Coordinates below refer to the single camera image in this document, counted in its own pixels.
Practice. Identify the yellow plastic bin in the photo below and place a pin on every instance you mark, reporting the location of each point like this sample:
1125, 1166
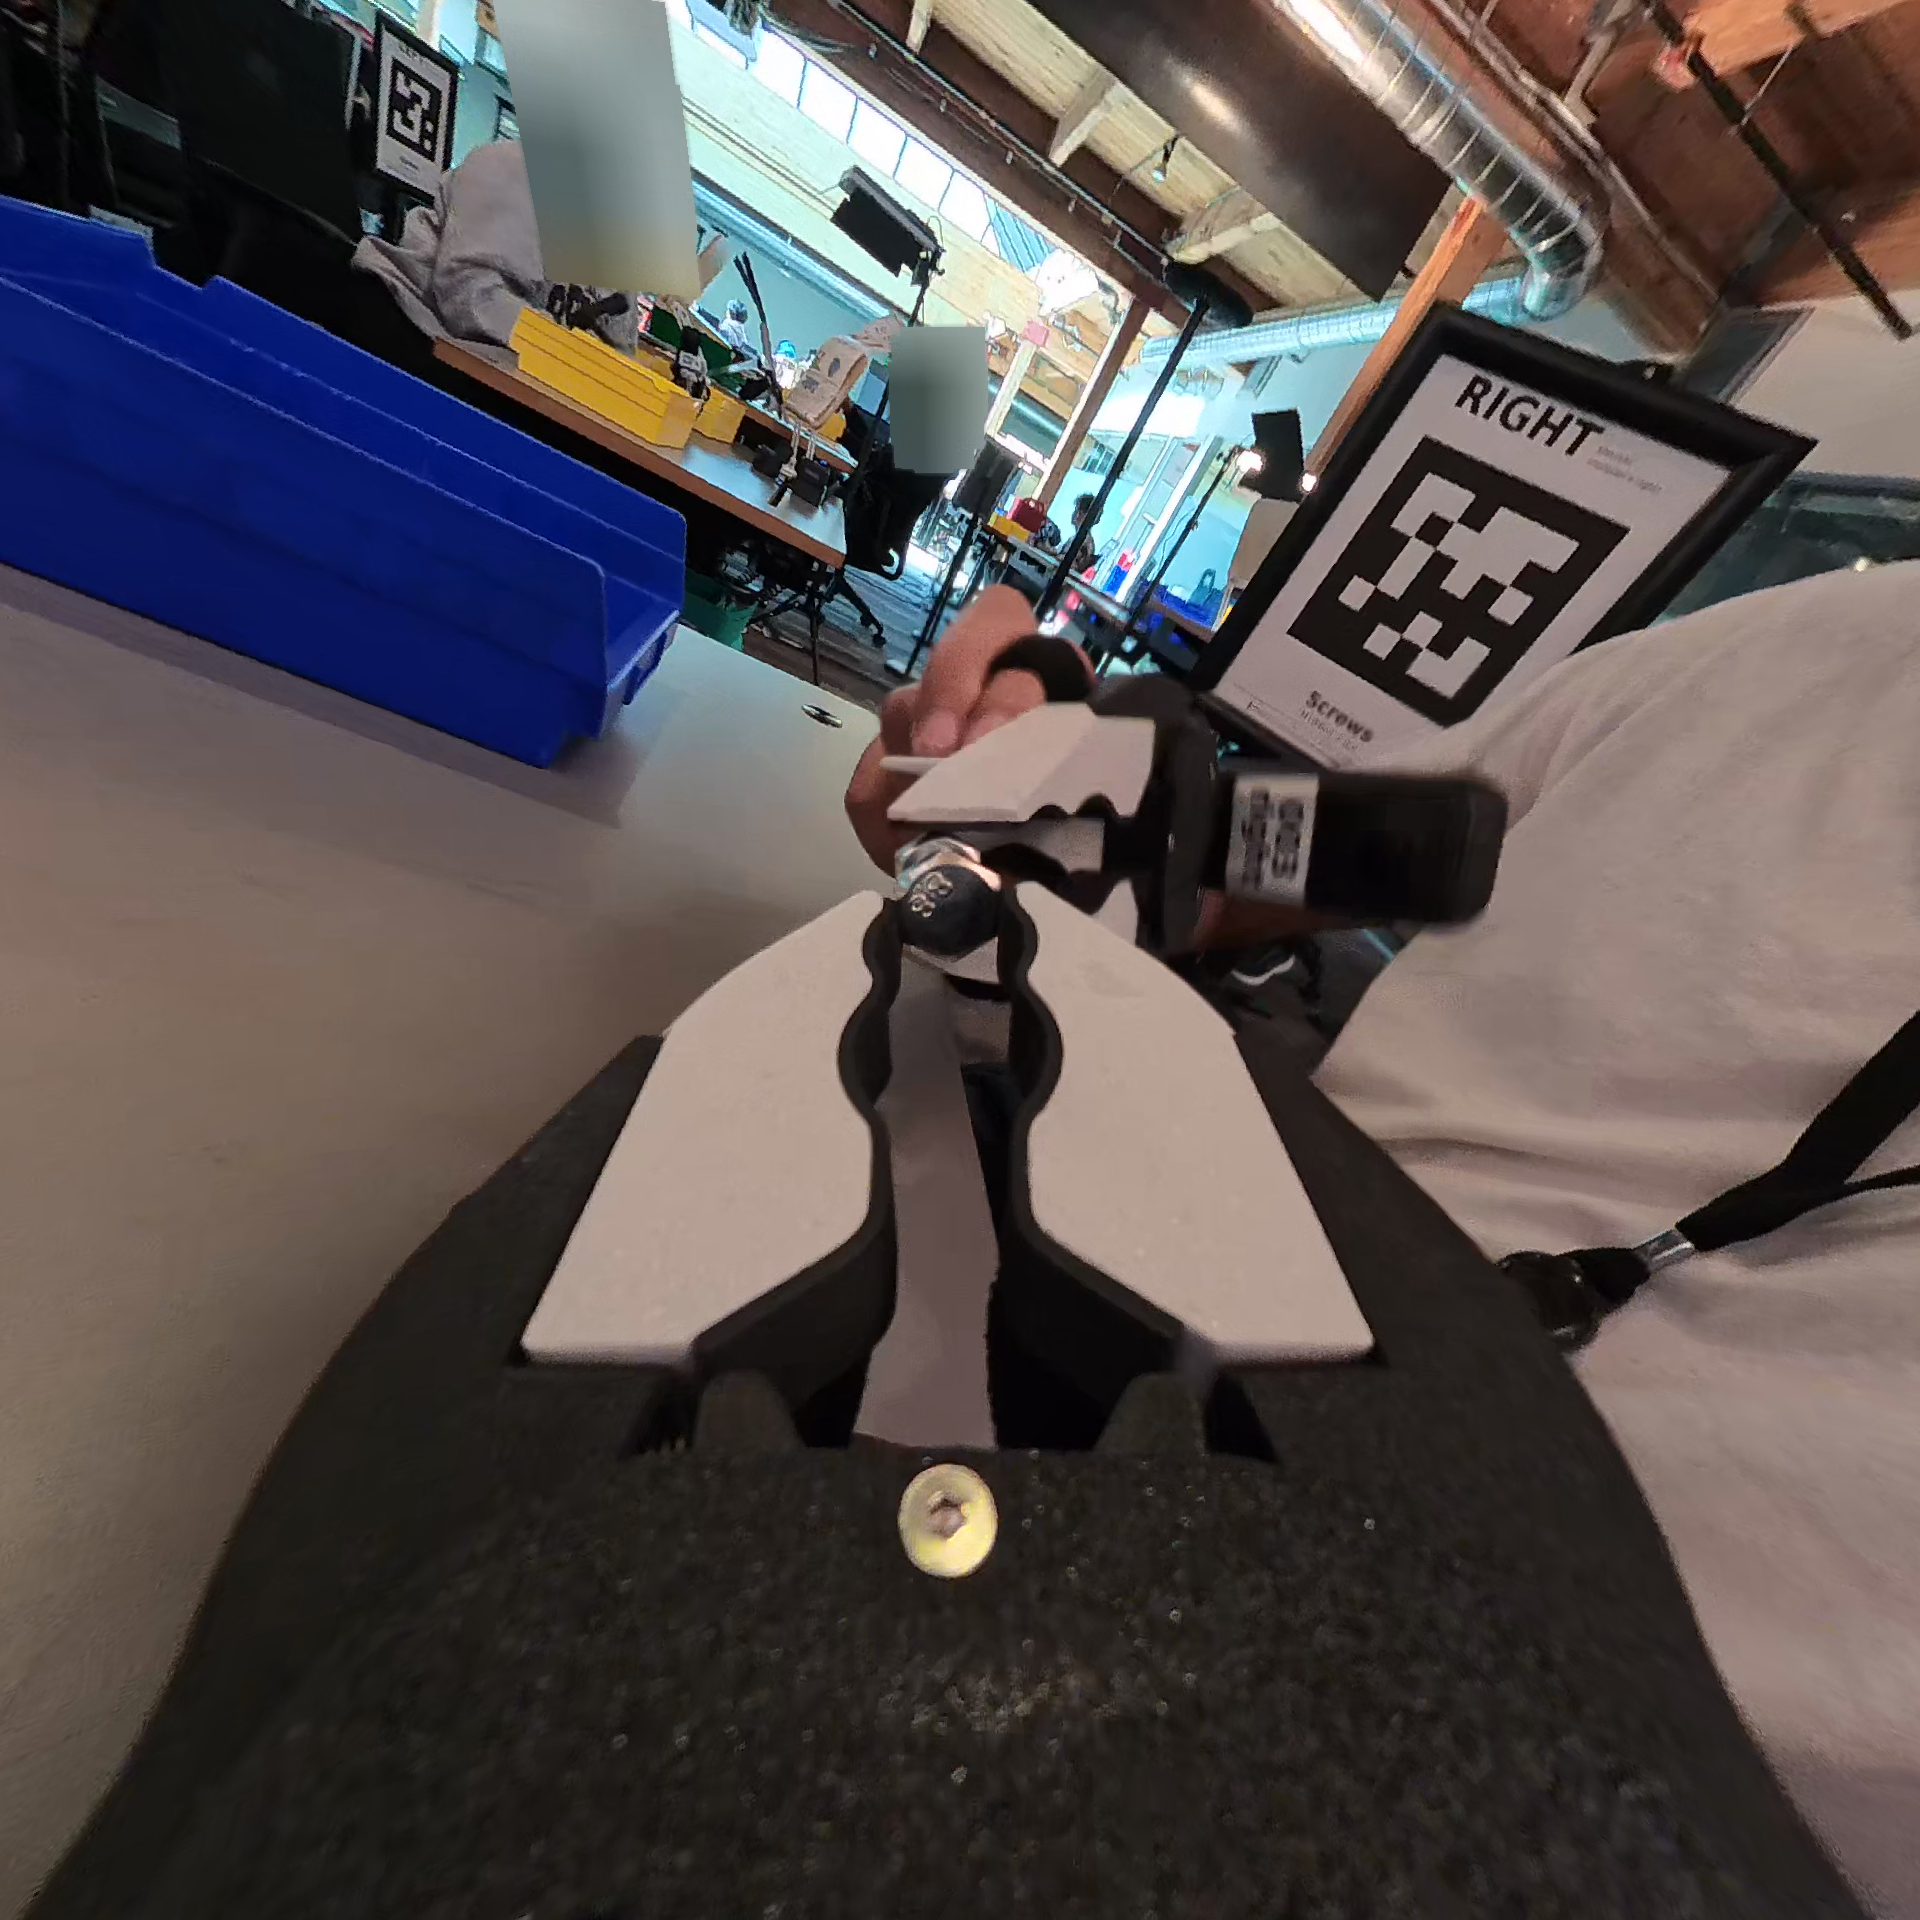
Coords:
599, 376

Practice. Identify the black framed marker sign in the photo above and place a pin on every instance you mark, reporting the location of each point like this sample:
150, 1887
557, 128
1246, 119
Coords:
1501, 569

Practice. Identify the black office chair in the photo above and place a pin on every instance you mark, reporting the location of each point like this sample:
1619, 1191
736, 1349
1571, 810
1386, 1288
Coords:
885, 523

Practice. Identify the spiral metal air duct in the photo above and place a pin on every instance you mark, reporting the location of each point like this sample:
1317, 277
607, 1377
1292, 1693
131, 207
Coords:
1440, 119

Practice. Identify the steel hex bolt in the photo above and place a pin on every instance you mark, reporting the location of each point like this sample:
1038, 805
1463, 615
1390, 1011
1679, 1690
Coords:
950, 912

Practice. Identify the white marker tag card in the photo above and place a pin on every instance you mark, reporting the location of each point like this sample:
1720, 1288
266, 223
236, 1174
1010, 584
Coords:
413, 106

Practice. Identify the wooden work table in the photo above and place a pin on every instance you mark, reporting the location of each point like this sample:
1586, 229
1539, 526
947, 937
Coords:
720, 480

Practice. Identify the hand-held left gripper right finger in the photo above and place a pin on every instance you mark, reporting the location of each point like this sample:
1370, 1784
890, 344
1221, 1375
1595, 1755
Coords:
1186, 1171

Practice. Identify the black monitor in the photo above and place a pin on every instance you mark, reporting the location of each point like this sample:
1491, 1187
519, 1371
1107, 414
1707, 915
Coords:
226, 119

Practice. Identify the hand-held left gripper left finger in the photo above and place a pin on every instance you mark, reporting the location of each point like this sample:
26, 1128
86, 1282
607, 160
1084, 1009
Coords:
720, 1171

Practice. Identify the black light panel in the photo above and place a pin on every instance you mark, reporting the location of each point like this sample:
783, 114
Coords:
885, 225

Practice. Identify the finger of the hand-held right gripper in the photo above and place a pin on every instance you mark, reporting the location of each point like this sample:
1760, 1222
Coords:
1051, 763
1103, 878

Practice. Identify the black tripod stand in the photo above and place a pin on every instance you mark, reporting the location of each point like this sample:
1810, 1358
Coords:
1197, 288

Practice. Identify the blue plastic bin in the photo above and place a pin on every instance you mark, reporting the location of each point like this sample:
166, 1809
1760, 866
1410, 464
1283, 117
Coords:
301, 480

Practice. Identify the steel hex nut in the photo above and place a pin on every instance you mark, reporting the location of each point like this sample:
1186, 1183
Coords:
932, 859

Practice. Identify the person's right hand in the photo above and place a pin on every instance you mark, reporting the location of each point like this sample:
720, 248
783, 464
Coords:
938, 674

